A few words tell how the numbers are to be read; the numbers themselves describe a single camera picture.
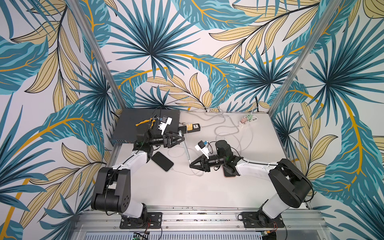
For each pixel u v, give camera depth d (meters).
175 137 0.79
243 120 1.08
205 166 0.72
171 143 0.68
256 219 0.68
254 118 1.13
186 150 0.72
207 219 0.75
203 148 0.73
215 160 0.72
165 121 0.70
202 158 0.73
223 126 1.14
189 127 1.03
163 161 0.93
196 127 1.07
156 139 0.70
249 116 1.09
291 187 0.45
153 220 0.73
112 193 0.43
